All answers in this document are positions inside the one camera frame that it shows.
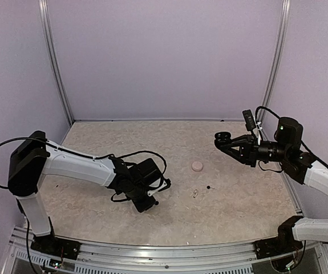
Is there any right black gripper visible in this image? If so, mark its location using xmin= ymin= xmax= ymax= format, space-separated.
xmin=222 ymin=134 xmax=290 ymax=167

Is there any right aluminium frame post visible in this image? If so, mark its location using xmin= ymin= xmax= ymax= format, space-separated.
xmin=256 ymin=0 xmax=291 ymax=124

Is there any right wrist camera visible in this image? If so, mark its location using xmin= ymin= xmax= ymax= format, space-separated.
xmin=242 ymin=110 xmax=262 ymax=144

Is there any black earbud charging case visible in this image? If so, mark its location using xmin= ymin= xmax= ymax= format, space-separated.
xmin=214 ymin=131 xmax=232 ymax=144

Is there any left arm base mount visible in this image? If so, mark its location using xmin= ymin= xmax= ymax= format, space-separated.
xmin=31 ymin=237 xmax=81 ymax=260

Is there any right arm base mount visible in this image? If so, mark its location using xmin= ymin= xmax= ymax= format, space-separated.
xmin=253 ymin=236 xmax=303 ymax=260

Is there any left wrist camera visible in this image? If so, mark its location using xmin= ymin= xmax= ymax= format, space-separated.
xmin=147 ymin=178 xmax=171 ymax=196

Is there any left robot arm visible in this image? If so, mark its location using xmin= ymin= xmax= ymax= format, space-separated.
xmin=7 ymin=131 xmax=171 ymax=254

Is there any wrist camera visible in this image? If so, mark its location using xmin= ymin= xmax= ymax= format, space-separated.
xmin=147 ymin=178 xmax=171 ymax=196
xmin=242 ymin=110 xmax=262 ymax=144

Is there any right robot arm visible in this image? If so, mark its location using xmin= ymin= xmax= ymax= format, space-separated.
xmin=214 ymin=111 xmax=328 ymax=253

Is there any left aluminium frame post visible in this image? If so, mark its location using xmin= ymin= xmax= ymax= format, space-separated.
xmin=38 ymin=0 xmax=75 ymax=126

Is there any aluminium frame post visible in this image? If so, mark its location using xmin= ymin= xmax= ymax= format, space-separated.
xmin=256 ymin=0 xmax=291 ymax=124
xmin=38 ymin=0 xmax=75 ymax=126

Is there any front aluminium rail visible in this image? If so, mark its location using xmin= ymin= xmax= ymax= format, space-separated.
xmin=1 ymin=227 xmax=328 ymax=273

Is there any pink round case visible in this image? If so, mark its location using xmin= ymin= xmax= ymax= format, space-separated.
xmin=191 ymin=161 xmax=204 ymax=172

